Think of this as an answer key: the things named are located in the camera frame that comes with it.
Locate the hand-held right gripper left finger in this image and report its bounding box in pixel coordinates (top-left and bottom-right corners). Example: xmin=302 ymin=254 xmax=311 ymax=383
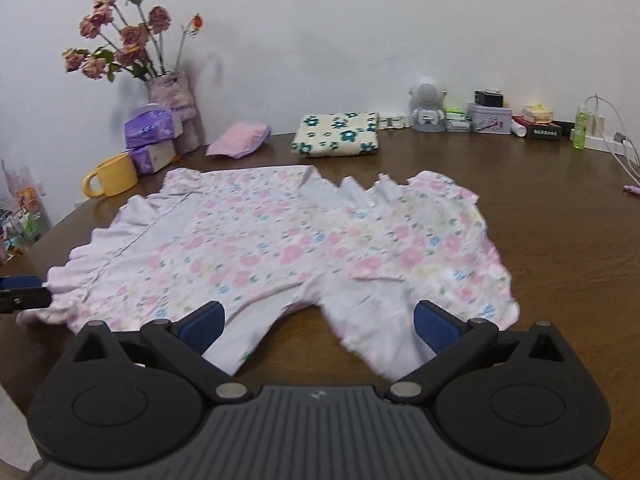
xmin=69 ymin=301 xmax=251 ymax=406

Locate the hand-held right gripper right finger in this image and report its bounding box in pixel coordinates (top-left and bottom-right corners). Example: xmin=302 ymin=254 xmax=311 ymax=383
xmin=389 ymin=301 xmax=572 ymax=406

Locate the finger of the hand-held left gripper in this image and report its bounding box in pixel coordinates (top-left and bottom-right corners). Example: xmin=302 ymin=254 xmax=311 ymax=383
xmin=0 ymin=275 xmax=45 ymax=290
xmin=0 ymin=287 xmax=53 ymax=315

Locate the pink floral dress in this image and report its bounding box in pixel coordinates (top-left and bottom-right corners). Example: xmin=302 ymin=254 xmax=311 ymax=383
xmin=15 ymin=166 xmax=521 ymax=383

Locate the plain pink cloth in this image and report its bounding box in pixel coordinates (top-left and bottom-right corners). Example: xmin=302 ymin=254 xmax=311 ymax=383
xmin=205 ymin=120 xmax=272 ymax=160

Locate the yellow mug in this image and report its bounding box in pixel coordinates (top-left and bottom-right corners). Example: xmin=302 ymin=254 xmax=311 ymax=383
xmin=82 ymin=154 xmax=139 ymax=199

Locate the purple white tissue pack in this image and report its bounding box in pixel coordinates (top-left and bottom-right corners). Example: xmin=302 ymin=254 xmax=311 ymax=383
xmin=129 ymin=140 xmax=176 ymax=176

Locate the purple soft tissue pack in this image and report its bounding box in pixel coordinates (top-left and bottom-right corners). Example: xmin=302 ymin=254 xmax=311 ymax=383
xmin=124 ymin=102 xmax=183 ymax=150

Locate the grey printed tin box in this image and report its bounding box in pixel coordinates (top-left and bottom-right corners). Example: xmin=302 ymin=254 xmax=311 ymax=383
xmin=467 ymin=102 xmax=513 ymax=136

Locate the cream green-flowered folded cloth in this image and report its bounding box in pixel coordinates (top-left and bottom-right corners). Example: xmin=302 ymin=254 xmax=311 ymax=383
xmin=291 ymin=111 xmax=380 ymax=157

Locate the dark red box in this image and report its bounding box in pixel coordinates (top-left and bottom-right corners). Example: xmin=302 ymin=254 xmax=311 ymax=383
xmin=512 ymin=116 xmax=563 ymax=141

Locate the white robot speaker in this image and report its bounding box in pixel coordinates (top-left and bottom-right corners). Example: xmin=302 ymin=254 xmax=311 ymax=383
xmin=409 ymin=76 xmax=447 ymax=133

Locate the fuzzy purple vase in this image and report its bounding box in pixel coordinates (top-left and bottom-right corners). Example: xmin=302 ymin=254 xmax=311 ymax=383
xmin=145 ymin=71 xmax=205 ymax=156

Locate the yellow note stack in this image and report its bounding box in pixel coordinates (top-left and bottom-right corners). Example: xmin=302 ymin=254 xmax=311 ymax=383
xmin=521 ymin=102 xmax=554 ymax=123

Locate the green spray bottle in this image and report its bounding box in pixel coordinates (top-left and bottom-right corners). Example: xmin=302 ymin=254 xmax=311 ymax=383
xmin=573 ymin=105 xmax=592 ymax=150

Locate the white power strip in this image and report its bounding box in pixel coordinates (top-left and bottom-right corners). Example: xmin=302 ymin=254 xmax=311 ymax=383
xmin=585 ymin=132 xmax=640 ymax=157

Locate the white charger adapter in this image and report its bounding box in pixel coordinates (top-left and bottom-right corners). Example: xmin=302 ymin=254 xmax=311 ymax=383
xmin=588 ymin=95 xmax=606 ymax=136

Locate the dried rose bouquet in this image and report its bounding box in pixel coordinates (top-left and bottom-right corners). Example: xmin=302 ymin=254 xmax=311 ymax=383
xmin=62 ymin=0 xmax=205 ymax=81

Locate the white cable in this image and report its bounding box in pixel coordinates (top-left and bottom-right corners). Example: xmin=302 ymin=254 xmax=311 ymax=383
xmin=587 ymin=94 xmax=640 ymax=183

